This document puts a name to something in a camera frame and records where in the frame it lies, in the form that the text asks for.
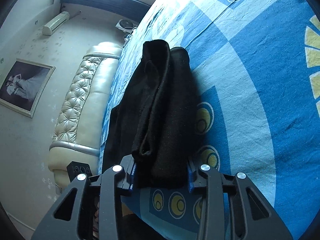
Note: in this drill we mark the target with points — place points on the black pants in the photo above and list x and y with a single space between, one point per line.
155 120

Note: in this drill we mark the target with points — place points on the small white fan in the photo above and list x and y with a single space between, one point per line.
126 26

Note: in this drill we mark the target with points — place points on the cream tufted leather headboard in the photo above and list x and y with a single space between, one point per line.
77 133

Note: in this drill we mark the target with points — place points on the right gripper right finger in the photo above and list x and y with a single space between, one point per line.
250 213

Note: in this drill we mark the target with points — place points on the white wall air conditioner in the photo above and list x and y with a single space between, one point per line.
51 27

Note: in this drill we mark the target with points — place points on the person's left hand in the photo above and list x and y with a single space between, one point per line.
96 219

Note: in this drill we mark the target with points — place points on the dark blue curtain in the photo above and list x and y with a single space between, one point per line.
131 9

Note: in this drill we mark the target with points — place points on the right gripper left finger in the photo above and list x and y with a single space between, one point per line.
72 215

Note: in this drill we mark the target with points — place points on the framed wall picture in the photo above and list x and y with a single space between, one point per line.
23 86

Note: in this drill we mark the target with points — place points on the blue patterned bed sheet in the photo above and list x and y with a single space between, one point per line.
256 63

